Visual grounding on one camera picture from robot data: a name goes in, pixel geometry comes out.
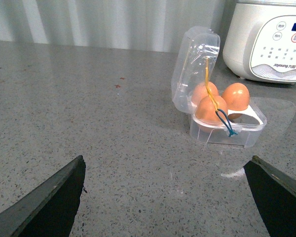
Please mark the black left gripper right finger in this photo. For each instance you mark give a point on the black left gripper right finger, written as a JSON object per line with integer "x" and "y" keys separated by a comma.
{"x": 274, "y": 193}

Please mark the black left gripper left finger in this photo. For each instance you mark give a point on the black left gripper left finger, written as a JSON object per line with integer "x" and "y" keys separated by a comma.
{"x": 50, "y": 209}

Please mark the clear plastic egg box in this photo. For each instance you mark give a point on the clear plastic egg box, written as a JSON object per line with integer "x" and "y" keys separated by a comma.
{"x": 228, "y": 117}

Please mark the brown egg back right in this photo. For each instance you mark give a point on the brown egg back right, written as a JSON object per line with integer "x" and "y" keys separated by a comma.
{"x": 237, "y": 97}

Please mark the brown egg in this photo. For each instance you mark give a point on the brown egg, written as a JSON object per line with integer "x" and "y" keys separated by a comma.
{"x": 206, "y": 109}
{"x": 237, "y": 97}
{"x": 200, "y": 92}

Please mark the brown egg front left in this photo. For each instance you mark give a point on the brown egg front left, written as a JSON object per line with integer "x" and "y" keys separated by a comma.
{"x": 206, "y": 109}

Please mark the brown egg back left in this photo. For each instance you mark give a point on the brown egg back left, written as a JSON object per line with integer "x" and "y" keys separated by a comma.
{"x": 200, "y": 92}

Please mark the blue rubber band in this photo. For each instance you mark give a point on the blue rubber band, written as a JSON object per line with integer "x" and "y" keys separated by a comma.
{"x": 222, "y": 115}

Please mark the white Joyoung soymilk maker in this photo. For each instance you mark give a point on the white Joyoung soymilk maker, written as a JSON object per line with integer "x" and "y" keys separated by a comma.
{"x": 261, "y": 41}

